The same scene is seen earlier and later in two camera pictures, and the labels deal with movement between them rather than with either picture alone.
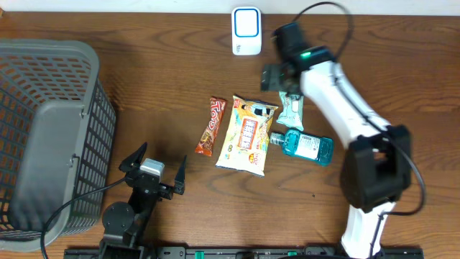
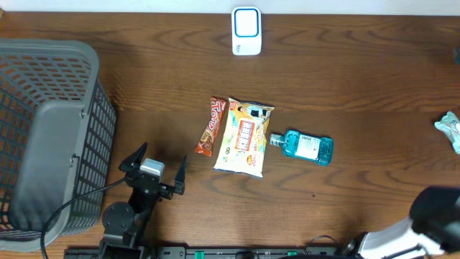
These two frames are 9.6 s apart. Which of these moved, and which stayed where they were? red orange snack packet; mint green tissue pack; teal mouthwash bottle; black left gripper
Moved: mint green tissue pack
Stayed: red orange snack packet; teal mouthwash bottle; black left gripper
